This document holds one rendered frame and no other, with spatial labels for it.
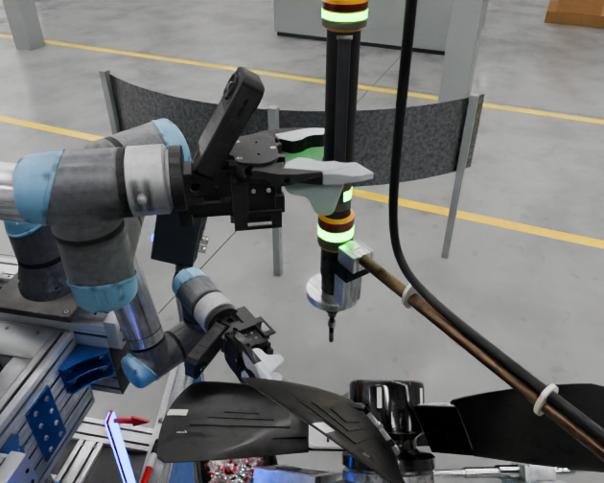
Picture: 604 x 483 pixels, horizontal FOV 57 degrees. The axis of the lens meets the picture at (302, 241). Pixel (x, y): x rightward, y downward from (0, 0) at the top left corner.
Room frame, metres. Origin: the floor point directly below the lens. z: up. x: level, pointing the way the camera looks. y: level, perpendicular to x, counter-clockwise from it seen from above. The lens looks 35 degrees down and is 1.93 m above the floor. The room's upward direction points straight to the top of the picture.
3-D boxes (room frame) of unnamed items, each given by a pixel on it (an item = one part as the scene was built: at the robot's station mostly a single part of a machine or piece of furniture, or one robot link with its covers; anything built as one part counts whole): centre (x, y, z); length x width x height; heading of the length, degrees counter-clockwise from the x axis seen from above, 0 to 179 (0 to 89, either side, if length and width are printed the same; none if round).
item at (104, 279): (0.53, 0.24, 1.54); 0.11 x 0.08 x 0.11; 5
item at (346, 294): (0.55, -0.05, 1.50); 0.09 x 0.07 x 0.10; 34
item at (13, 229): (1.10, 0.63, 1.20); 0.13 x 0.12 x 0.14; 137
